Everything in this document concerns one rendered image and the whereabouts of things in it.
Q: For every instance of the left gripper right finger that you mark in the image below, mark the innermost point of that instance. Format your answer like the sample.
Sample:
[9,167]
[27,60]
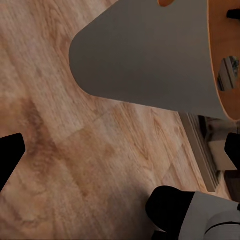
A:
[232,148]

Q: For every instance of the wood fireplace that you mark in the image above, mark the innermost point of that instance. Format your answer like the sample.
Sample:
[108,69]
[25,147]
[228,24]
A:
[207,136]

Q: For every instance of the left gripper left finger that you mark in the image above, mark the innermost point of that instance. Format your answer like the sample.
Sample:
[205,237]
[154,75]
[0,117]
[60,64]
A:
[12,149]

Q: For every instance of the trash can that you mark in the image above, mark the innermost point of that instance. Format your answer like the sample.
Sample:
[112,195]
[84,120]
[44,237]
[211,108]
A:
[164,54]

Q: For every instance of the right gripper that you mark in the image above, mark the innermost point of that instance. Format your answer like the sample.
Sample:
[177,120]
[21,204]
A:
[234,14]

